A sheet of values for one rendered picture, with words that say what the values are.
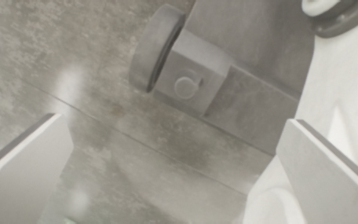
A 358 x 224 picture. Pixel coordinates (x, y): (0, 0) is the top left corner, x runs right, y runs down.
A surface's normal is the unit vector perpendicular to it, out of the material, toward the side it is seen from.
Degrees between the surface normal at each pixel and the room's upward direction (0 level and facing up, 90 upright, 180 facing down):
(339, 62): 90
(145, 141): 0
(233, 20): 0
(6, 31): 0
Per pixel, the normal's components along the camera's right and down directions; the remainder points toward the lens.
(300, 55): -0.14, 0.42
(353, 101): -0.89, -0.44
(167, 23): 0.21, -0.22
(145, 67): -0.20, 0.59
